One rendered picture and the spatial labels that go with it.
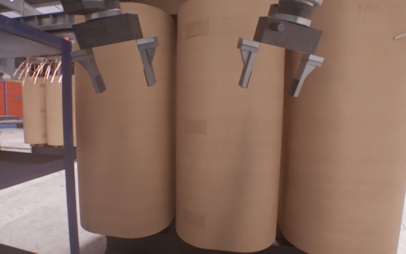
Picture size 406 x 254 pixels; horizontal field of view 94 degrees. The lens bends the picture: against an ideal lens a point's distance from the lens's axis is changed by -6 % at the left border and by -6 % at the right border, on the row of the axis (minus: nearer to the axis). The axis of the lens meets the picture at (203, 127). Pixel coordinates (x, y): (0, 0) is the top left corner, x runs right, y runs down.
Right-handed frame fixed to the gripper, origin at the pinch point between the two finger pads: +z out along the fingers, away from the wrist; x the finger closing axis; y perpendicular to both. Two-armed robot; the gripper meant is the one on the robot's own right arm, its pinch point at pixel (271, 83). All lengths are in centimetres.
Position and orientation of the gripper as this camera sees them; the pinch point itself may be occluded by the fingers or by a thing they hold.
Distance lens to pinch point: 51.2
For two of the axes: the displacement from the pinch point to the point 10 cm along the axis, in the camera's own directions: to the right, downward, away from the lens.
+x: 9.7, 1.2, 1.9
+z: -1.9, 8.8, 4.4
